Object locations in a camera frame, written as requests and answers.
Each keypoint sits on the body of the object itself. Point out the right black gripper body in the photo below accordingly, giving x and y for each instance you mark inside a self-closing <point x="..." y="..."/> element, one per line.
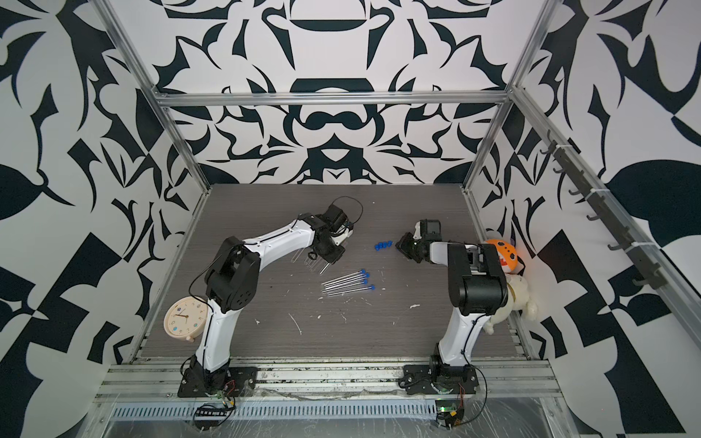
<point x="412" y="247"/>

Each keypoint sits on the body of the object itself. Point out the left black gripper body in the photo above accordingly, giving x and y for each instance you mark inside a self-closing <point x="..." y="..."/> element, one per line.
<point x="332" y="252"/>

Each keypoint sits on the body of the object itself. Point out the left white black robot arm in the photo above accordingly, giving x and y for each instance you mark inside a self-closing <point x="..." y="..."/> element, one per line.
<point x="232" y="279"/>

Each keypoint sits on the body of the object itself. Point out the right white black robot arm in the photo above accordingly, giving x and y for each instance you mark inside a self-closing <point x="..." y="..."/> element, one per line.
<point x="477" y="289"/>

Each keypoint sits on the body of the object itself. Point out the test tube front most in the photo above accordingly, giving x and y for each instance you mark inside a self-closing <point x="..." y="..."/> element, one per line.
<point x="341" y="293"/>

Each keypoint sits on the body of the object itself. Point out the orange shark plush toy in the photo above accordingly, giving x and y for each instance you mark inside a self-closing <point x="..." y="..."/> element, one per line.
<point x="507" y="254"/>

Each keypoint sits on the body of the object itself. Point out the cream plush toy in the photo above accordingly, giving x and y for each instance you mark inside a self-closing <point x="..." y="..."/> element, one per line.
<point x="519" y="298"/>

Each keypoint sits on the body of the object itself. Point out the beige round alarm clock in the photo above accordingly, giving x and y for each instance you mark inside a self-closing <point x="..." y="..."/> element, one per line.
<point x="185" y="319"/>

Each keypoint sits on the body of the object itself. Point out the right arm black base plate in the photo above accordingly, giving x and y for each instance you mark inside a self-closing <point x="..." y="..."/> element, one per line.
<point x="433" y="379"/>

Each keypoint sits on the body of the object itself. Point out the aluminium frame front rail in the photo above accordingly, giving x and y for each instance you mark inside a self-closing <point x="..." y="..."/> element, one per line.
<point x="327" y="378"/>

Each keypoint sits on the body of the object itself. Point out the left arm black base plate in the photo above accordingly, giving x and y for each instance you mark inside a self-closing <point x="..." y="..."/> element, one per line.
<point x="228" y="381"/>

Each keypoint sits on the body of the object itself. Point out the black wall hook rail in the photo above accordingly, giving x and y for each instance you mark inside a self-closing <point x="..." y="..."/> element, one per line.
<point x="607" y="210"/>

